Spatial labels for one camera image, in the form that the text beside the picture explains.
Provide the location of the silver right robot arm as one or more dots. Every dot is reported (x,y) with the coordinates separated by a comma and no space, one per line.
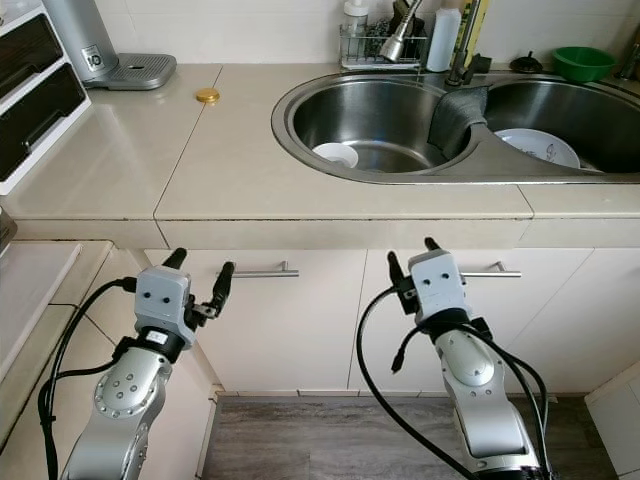
(480,400)

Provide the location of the green plastic bowl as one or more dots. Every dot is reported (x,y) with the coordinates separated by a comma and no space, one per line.
(582,63)

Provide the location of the gold bottle cap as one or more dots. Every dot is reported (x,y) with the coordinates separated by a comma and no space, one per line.
(207,96)

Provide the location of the beige kitchen counter cabinet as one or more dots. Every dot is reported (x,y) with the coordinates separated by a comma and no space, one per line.
(290,200)

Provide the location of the grey countertop water dispenser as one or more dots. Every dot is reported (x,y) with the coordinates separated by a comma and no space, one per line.
(100,45)

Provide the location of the white appliance black drawers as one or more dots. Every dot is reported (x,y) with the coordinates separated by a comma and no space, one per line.
(40,90)

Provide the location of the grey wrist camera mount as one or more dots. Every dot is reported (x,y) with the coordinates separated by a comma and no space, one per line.
(163,300)
(438,285)

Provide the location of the white soap pump bottle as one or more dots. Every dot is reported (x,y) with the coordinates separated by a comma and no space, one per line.
(443,40)

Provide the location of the steel wool scrubber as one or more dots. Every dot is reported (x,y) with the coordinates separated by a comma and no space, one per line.
(370,45)

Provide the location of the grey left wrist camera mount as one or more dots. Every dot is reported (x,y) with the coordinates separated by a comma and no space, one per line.
(163,300)

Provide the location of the white floral ceramic plate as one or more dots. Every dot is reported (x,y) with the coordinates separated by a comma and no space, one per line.
(540,145)

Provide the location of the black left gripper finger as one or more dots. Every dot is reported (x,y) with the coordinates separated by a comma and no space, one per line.
(175,258)
(224,285)

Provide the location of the small white bowl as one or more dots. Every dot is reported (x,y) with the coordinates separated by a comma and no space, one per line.
(335,154)

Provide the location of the black sink plug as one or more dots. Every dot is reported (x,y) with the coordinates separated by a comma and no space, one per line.
(525,65)

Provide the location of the stainless steel double sink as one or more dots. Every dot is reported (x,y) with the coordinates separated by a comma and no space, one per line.
(380,110)

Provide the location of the grey dish cloth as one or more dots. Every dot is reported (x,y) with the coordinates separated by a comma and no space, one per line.
(455,118)

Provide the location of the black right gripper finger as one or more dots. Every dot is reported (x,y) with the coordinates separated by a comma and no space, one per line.
(432,244)
(396,268)

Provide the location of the small black sponge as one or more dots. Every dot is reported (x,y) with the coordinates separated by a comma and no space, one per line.
(483,64)

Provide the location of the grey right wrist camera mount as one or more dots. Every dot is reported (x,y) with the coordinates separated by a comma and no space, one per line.
(438,285)

